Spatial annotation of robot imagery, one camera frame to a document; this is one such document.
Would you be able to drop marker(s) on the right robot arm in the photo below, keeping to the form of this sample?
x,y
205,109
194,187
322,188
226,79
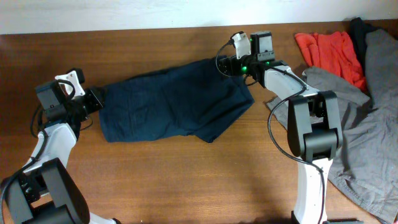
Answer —
x,y
313,121

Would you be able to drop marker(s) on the red orange garment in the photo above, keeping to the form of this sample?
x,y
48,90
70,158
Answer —
x,y
333,53

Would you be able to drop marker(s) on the grey shorts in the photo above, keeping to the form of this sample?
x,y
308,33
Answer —
x,y
365,168

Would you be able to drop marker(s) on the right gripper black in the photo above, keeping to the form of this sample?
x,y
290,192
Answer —
x,y
234,61

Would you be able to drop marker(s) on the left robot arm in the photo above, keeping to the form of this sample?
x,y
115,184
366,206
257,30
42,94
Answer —
x,y
42,191

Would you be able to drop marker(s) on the black garment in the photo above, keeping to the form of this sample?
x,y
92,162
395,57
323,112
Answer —
x,y
358,30

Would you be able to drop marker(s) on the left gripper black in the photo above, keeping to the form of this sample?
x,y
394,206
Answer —
x,y
97,103

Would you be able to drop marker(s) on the navy blue shorts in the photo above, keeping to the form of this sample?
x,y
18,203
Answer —
x,y
190,100

